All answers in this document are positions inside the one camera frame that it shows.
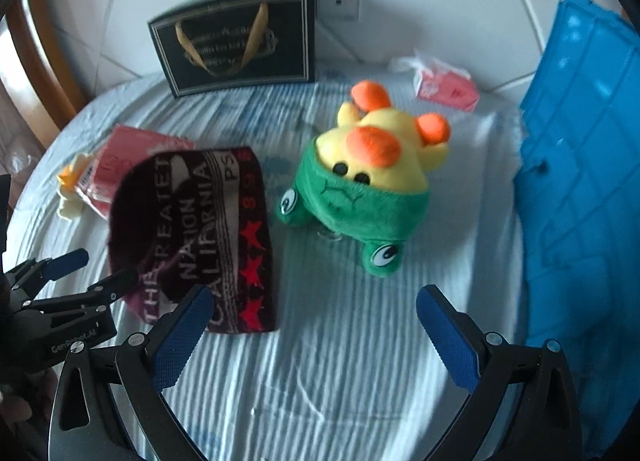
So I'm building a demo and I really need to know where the white wall socket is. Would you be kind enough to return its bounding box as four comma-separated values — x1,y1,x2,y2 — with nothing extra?
315,0,368,22

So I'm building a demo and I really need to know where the blue plastic crate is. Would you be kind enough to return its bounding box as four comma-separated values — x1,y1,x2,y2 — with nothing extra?
515,0,640,357

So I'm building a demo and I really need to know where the wooden wall frame post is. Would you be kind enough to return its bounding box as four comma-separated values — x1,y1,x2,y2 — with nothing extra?
7,0,90,134

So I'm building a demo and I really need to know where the red flat packet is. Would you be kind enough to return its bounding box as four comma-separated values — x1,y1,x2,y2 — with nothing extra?
80,124,196,219

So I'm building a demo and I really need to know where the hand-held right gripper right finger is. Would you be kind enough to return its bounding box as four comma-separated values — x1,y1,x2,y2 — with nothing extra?
416,285,585,461

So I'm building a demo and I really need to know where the black gift bag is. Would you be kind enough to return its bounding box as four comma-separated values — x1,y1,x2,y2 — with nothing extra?
147,0,317,99

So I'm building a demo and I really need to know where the yellow duck frog plush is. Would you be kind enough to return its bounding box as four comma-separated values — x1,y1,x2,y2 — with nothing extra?
277,81,452,279

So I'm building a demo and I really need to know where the yellow white small toy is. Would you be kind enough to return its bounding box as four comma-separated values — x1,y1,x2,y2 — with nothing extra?
56,154,97,220

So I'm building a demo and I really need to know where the pink tissue packet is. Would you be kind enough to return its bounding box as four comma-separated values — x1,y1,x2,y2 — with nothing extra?
390,48,481,113

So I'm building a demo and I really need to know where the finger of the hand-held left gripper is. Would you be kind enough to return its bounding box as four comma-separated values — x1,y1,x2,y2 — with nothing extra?
22,268,140,316
4,248,90,298

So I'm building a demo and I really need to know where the person's left hand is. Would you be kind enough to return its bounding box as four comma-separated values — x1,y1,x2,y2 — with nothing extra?
0,372,60,447

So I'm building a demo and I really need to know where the striped white bed sheet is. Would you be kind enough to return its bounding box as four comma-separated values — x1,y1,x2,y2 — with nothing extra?
10,66,541,461

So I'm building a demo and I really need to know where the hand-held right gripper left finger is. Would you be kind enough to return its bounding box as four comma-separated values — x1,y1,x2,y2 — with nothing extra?
48,284,216,461

